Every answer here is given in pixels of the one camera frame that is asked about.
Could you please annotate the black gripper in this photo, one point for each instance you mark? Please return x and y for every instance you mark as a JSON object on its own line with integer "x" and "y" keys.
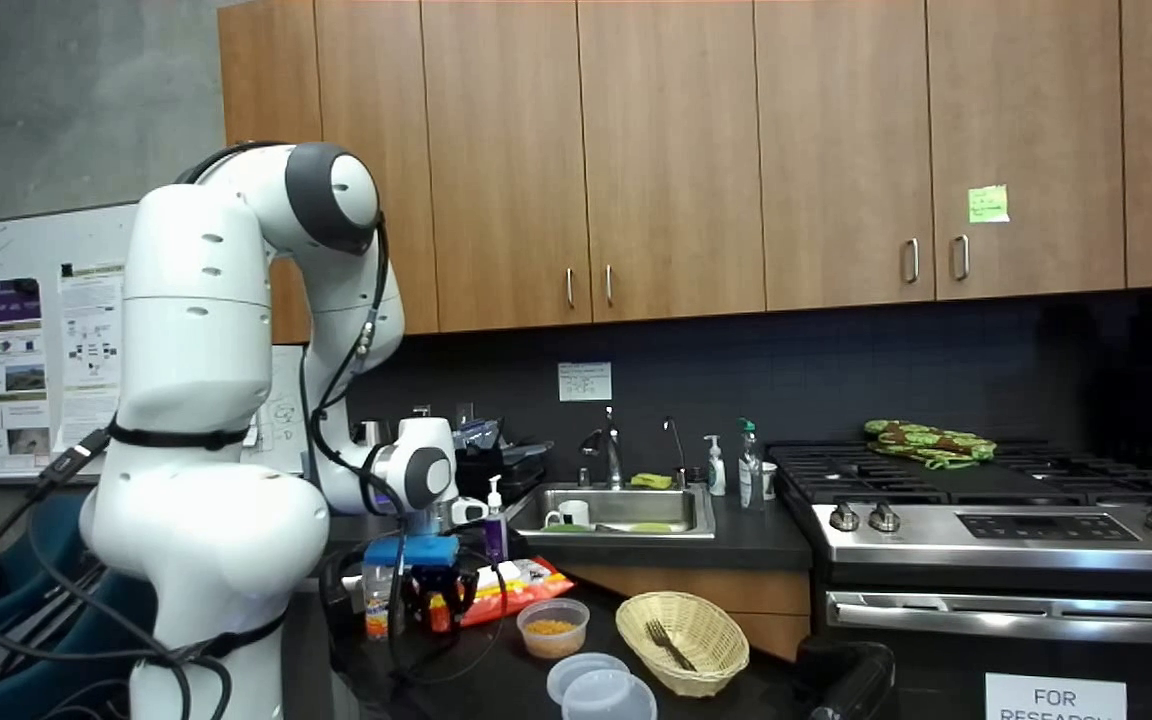
{"x": 453, "y": 584}

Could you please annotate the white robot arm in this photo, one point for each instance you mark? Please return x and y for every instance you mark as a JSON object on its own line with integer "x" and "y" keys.
{"x": 224, "y": 540}

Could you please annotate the woven wicker basket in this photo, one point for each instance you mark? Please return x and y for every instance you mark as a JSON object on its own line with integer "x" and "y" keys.
{"x": 711, "y": 639}

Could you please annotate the orange snack bag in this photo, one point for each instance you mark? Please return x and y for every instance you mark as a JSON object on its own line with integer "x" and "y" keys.
{"x": 512, "y": 584}

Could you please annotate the purple soap pump bottle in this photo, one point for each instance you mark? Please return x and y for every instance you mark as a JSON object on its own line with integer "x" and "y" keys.
{"x": 495, "y": 521}

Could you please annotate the orange drink bottle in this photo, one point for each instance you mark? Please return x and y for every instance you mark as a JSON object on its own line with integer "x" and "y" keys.
{"x": 377, "y": 602}

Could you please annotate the plastic container with orange food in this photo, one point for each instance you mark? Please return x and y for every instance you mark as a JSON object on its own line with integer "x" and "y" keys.
{"x": 552, "y": 630}

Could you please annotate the stainless steel sink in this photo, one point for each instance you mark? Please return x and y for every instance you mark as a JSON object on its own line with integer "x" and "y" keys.
{"x": 618, "y": 514}

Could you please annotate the black dish rack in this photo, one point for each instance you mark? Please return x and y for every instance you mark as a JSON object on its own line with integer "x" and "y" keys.
{"x": 495, "y": 462}

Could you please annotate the clear plastic lid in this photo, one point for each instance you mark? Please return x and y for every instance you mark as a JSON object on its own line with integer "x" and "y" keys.
{"x": 605, "y": 693}
{"x": 578, "y": 667}

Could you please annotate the wooden fork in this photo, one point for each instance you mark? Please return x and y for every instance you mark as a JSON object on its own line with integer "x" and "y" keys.
{"x": 659, "y": 634}

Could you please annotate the sink faucet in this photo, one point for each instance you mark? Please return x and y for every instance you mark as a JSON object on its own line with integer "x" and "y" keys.
{"x": 605, "y": 442}

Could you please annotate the white paper sign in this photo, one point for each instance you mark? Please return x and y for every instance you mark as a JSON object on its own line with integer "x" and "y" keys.
{"x": 587, "y": 380}

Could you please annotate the white soap dispenser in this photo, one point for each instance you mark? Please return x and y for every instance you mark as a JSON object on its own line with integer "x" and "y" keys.
{"x": 713, "y": 467}

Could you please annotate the spray bottle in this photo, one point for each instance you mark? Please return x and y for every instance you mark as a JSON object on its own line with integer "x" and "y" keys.
{"x": 751, "y": 467}

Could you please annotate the wooden upper cabinets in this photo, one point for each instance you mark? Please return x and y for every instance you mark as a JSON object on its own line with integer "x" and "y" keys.
{"x": 599, "y": 163}

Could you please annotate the green yellow cloth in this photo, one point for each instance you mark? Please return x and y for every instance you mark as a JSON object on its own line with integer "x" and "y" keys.
{"x": 929, "y": 444}

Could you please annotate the stainless gas stove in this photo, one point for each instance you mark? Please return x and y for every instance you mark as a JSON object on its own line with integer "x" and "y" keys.
{"x": 1012, "y": 589}

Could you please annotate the green sticky note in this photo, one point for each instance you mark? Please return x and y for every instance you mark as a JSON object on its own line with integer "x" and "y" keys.
{"x": 985, "y": 205}

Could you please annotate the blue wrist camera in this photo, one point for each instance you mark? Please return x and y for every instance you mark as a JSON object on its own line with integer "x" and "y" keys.
{"x": 408, "y": 548}

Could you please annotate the wall poster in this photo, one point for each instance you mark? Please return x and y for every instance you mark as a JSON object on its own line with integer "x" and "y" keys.
{"x": 90, "y": 346}

